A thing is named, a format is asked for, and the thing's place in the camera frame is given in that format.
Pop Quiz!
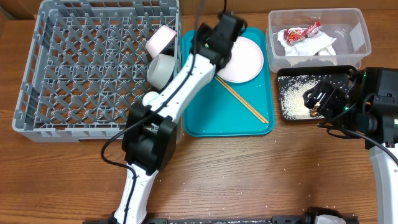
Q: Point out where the brown food scrap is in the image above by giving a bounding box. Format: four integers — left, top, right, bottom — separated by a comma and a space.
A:
310, 105, 319, 118

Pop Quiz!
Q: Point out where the white rice pile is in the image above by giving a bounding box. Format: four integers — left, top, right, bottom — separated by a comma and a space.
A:
277, 75, 318, 121

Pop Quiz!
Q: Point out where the wooden chopstick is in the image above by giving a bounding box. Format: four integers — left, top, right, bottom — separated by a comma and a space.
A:
217, 75, 270, 124
214, 77, 267, 124

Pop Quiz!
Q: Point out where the large white round plate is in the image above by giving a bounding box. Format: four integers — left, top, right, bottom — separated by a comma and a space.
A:
218, 37, 264, 83

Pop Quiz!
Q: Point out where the grey small bowl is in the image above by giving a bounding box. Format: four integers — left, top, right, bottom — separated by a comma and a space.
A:
147, 54, 175, 90

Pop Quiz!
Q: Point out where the white plastic cup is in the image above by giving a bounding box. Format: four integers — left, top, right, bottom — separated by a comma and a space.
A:
142, 91, 159, 106

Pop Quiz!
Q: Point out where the white shallow bowl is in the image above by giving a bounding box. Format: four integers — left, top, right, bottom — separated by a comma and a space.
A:
145, 25, 177, 58

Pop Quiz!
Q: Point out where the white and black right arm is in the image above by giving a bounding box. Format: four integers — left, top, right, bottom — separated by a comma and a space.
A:
303, 67, 397, 223

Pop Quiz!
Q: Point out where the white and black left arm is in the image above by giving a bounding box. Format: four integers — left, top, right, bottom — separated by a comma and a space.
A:
105, 12, 248, 223

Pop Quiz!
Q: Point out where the clear plastic waste bin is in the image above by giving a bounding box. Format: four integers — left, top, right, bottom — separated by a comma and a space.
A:
266, 8, 371, 73

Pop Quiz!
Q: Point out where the black rectangular tray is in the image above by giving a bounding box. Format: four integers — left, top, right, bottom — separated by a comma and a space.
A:
277, 65, 356, 122

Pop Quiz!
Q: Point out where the crumpled white paper napkin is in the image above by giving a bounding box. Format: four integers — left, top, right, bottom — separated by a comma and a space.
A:
277, 29, 336, 56

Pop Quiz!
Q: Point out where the red snack wrapper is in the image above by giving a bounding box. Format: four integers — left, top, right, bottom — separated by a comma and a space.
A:
284, 21, 322, 45

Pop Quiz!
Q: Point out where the teal serving tray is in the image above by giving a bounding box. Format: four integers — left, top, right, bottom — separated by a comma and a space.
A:
181, 27, 275, 138

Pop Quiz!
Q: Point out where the grey plastic dish rack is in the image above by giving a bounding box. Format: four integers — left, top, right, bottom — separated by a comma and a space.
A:
12, 0, 182, 142

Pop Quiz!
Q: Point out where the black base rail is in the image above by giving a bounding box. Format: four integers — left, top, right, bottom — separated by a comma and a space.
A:
136, 215, 358, 224

